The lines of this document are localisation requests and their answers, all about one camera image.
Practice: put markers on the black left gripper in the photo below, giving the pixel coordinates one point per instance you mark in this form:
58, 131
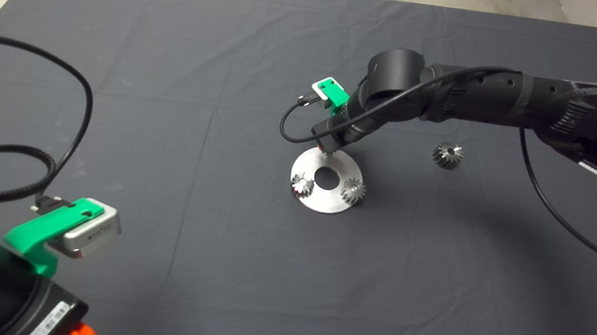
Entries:
54, 314

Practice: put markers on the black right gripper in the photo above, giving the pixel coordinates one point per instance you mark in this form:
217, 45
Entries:
339, 134

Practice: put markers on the large dark steel gear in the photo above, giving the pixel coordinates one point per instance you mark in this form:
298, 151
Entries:
447, 155

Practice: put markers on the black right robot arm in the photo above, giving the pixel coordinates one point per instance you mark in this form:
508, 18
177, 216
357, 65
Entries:
481, 93

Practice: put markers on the shiny small steel gear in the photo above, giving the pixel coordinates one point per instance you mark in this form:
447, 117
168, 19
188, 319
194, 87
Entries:
353, 191
302, 185

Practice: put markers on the round metal plate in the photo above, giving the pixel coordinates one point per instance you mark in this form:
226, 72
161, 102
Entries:
323, 201

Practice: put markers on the dark grey table cloth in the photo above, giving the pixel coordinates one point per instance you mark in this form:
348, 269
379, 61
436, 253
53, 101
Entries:
203, 67

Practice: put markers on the silver right camera box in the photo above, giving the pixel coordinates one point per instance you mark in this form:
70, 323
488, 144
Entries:
324, 103

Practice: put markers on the silver camera box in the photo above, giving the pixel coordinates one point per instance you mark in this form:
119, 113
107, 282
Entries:
94, 234
324, 103

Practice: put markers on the green right camera mount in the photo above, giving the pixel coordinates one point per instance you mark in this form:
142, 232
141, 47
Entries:
338, 98

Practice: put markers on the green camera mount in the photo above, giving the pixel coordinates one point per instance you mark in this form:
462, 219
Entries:
38, 233
338, 98

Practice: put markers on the silver left camera box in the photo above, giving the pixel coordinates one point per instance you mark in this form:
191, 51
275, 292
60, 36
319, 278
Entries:
94, 234

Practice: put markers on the green left camera mount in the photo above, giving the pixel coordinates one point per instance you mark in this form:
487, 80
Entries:
38, 233

